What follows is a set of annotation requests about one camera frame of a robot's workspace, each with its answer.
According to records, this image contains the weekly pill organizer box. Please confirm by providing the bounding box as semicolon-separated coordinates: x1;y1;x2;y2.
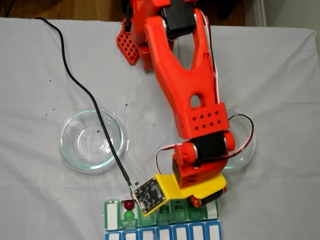
103;189;222;240

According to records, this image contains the glass bowl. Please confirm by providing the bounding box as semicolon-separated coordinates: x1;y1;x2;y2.
222;109;257;172
57;107;125;174

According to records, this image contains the black camera circuit board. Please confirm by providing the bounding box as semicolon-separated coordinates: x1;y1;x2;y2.
133;176;167;216

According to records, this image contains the white red servo wire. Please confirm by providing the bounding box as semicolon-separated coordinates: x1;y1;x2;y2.
154;9;255;176

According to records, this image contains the black camera cable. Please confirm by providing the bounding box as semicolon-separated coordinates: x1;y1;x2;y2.
34;16;135;198

